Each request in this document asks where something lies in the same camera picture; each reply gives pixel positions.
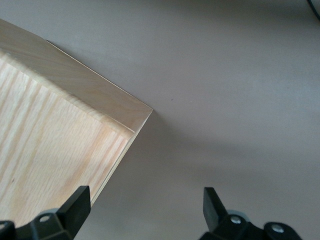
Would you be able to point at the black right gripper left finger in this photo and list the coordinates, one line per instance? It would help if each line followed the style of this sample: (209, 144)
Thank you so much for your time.
(67, 220)

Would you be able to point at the wooden drawer cabinet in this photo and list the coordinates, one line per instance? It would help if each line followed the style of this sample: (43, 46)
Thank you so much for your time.
(50, 125)

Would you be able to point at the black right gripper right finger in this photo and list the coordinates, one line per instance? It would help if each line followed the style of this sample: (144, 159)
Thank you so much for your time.
(217, 220)

